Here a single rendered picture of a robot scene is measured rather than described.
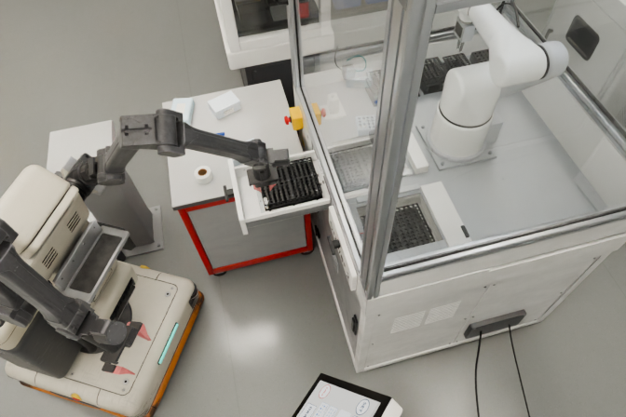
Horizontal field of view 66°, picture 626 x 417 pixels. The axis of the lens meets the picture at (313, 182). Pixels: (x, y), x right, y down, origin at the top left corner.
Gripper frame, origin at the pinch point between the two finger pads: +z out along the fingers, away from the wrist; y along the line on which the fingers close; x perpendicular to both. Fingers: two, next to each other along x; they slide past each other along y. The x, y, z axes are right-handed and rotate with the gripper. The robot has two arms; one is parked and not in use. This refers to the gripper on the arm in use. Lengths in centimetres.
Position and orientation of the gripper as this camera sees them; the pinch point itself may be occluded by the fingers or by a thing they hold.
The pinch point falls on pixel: (265, 189)
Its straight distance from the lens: 171.9
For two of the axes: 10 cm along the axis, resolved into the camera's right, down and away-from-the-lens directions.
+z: 0.3, 5.7, 8.2
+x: 2.3, 8.0, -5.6
